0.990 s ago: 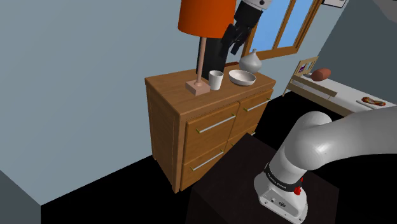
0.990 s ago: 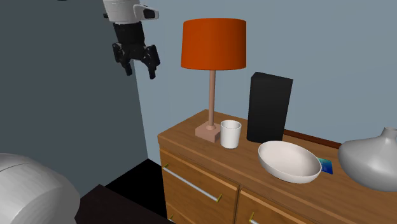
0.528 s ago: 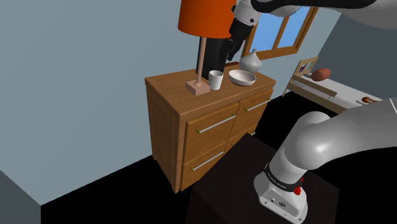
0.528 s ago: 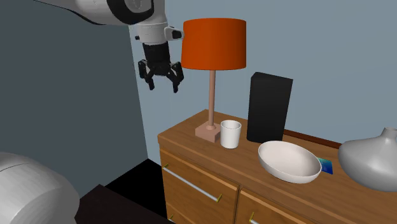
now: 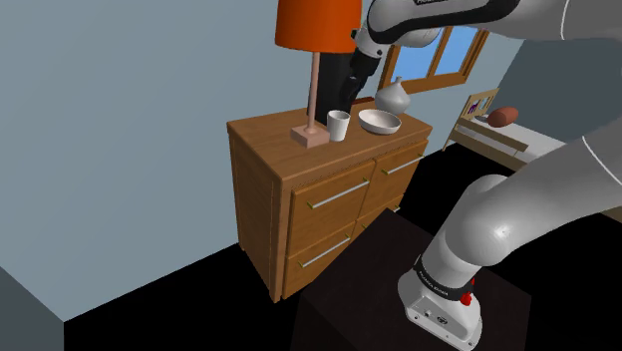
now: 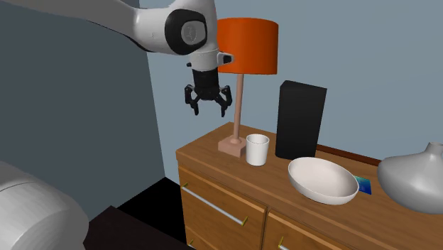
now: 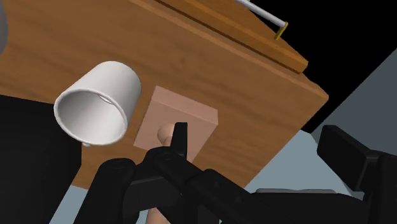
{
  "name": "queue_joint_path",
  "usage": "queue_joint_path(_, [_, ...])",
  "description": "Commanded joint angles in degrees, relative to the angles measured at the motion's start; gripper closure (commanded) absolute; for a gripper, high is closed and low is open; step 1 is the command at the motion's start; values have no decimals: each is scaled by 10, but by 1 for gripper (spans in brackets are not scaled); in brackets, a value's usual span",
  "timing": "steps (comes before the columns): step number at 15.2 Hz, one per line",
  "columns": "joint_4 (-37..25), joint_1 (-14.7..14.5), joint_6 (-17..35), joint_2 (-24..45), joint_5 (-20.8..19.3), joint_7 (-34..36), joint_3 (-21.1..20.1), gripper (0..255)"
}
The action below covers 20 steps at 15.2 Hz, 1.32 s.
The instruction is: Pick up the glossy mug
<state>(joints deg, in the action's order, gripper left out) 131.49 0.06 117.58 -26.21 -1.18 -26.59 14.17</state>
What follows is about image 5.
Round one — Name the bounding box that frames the black upright box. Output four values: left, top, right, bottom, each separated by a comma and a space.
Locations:
306, 51, 359, 127

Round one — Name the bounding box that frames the grey round vase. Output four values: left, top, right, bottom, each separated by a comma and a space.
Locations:
374, 75, 413, 118

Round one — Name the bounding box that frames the white bowl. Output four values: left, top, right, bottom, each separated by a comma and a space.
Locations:
357, 108, 403, 137

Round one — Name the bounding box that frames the orange shade table lamp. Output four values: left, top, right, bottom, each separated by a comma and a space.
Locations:
274, 0, 364, 149

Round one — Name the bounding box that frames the white cup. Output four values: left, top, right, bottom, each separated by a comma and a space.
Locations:
325, 109, 352, 144

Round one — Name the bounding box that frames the wooden chest of drawers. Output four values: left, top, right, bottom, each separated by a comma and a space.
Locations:
225, 97, 435, 304

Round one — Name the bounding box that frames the wooden bed with brown pillow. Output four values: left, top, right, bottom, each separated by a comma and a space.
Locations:
441, 87, 622, 224

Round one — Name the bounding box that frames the dark robot stand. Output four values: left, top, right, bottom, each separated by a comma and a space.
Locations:
289, 207, 533, 351

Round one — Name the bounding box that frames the wooden frame window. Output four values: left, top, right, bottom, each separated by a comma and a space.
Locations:
377, 26, 491, 97

